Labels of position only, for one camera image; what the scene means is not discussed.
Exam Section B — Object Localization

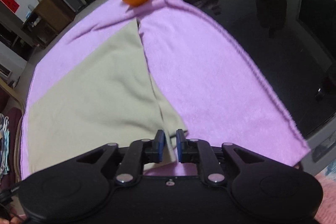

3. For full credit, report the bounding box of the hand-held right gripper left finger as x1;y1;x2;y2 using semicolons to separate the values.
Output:
76;130;166;186

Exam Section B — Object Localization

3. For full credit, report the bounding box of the purple blanket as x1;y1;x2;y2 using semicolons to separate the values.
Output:
20;0;312;180

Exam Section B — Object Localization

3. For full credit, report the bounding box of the dark wooden cabinet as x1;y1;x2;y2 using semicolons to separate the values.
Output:
22;0;77;49

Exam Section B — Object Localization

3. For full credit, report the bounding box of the light blue garment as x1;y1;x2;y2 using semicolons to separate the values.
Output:
0;113;11;178

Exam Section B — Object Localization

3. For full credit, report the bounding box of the wooden chair with maroon cushion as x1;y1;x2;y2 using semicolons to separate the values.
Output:
0;80;27;188

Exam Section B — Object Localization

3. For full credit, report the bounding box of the beige shirt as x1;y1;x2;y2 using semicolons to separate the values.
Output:
27;20;188;175

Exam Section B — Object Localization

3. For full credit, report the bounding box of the pink fuzzy clothing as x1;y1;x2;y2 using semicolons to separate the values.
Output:
308;173;336;224

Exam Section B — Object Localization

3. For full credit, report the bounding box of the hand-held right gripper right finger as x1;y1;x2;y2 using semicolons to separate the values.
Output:
175;129;265;186

